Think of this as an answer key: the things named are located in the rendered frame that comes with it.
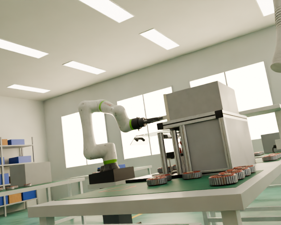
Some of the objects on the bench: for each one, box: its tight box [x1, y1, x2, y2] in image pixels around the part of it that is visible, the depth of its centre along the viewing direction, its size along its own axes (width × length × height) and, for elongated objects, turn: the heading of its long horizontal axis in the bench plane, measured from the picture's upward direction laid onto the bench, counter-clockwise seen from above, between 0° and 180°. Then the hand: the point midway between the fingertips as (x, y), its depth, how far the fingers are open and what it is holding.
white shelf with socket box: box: [239, 104, 281, 156], centre depth 273 cm, size 35×37×46 cm
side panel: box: [180, 117, 234, 176], centre depth 176 cm, size 28×3×32 cm, turn 18°
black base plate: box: [125, 172, 186, 183], centre depth 220 cm, size 47×64×2 cm
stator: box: [182, 171, 202, 179], centre depth 167 cm, size 11×11×4 cm
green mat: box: [54, 170, 264, 201], centre depth 155 cm, size 94×61×1 cm, turn 18°
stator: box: [146, 176, 168, 186], centre depth 159 cm, size 11×11×4 cm
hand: (163, 118), depth 219 cm, fingers closed
